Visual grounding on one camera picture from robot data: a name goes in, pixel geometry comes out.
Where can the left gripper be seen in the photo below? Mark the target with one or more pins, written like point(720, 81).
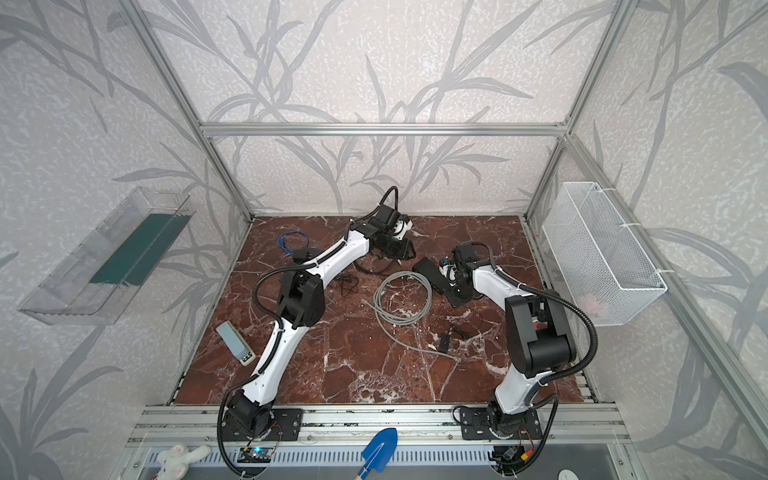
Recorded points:
point(393, 241)

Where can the small black network switch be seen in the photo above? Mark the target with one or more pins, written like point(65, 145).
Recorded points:
point(430, 270)

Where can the black power adapter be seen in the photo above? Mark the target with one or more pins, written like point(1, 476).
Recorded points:
point(446, 337)

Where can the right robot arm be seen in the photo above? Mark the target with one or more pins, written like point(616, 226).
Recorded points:
point(548, 338)

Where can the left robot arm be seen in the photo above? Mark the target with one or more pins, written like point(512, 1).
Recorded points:
point(294, 297)

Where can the beige teal handheld device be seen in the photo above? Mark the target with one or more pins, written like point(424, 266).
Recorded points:
point(236, 343)

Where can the blue toy shovel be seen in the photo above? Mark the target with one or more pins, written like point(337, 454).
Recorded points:
point(378, 452)

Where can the white plush bunny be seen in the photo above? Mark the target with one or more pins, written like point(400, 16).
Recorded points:
point(175, 462)

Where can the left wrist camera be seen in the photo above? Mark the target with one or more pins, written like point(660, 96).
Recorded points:
point(402, 226)

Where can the white wire mesh basket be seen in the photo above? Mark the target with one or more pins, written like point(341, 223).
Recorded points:
point(608, 273)

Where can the clear plastic wall bin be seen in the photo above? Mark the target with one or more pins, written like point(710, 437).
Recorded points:
point(96, 282)

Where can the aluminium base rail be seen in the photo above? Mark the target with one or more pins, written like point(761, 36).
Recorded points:
point(356, 424)

